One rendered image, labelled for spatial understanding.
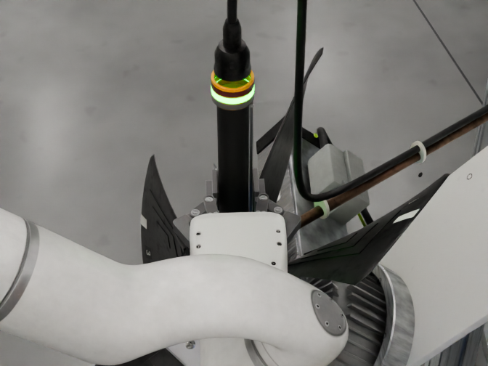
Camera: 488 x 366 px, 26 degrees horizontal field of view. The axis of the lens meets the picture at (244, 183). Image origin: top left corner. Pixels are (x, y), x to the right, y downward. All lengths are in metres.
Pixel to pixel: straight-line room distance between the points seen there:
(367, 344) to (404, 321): 0.06
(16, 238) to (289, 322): 0.24
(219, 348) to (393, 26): 3.05
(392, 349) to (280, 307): 0.56
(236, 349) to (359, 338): 0.50
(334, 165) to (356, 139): 1.81
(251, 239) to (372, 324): 0.42
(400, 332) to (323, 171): 0.32
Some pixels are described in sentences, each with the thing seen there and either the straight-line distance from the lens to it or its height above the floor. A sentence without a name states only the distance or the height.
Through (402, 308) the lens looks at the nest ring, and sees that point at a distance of 1.47.
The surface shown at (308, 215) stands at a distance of 1.29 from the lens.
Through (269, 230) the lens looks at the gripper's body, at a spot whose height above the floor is 1.49.
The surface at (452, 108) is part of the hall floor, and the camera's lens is 3.62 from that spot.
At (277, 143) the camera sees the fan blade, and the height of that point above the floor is 1.33.
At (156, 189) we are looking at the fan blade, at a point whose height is 1.13.
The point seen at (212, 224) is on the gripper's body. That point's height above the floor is 1.49.
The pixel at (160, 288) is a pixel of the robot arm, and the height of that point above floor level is 1.61.
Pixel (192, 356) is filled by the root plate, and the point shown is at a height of 1.10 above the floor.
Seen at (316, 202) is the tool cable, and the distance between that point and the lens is 1.31.
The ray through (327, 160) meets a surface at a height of 1.16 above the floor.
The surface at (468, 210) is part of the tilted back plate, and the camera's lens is 1.50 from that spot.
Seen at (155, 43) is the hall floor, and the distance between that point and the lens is 3.85.
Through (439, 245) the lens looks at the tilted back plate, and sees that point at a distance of 1.51.
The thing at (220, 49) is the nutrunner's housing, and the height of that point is 1.67.
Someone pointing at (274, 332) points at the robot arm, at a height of 1.58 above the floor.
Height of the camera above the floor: 2.29
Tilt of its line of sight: 44 degrees down
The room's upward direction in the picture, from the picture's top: straight up
